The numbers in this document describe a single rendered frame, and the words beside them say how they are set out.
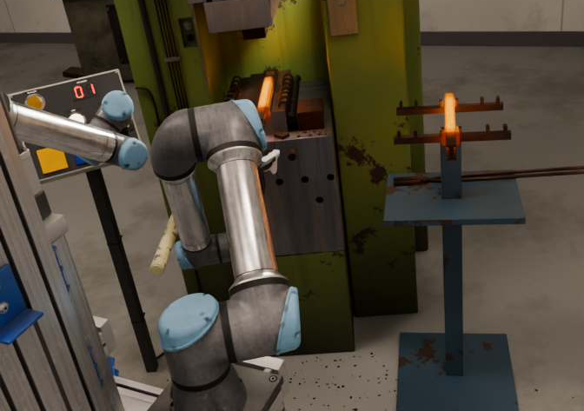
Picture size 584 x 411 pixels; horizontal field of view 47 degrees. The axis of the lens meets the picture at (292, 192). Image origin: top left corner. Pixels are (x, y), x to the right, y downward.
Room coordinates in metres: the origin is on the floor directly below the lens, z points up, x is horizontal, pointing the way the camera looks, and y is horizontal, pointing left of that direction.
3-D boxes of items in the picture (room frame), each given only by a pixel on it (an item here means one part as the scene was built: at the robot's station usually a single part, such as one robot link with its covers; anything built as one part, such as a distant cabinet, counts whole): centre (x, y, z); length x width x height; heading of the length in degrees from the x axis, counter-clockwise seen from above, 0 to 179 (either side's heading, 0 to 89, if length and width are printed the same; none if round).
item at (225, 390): (0.99, 0.22, 0.87); 0.15 x 0.15 x 0.10
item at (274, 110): (2.27, 0.06, 0.96); 0.42 x 0.20 x 0.09; 173
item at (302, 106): (2.10, -0.10, 0.95); 0.12 x 0.09 x 0.07; 173
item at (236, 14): (2.27, 0.06, 1.32); 0.42 x 0.20 x 0.10; 173
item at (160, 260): (2.01, 0.44, 0.62); 0.44 x 0.05 x 0.05; 173
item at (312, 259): (2.28, 0.00, 0.23); 0.56 x 0.38 x 0.47; 173
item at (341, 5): (2.16, -0.24, 1.27); 0.09 x 0.02 x 0.17; 83
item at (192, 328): (0.99, 0.22, 0.98); 0.13 x 0.12 x 0.14; 95
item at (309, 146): (2.28, 0.00, 0.69); 0.56 x 0.38 x 0.45; 173
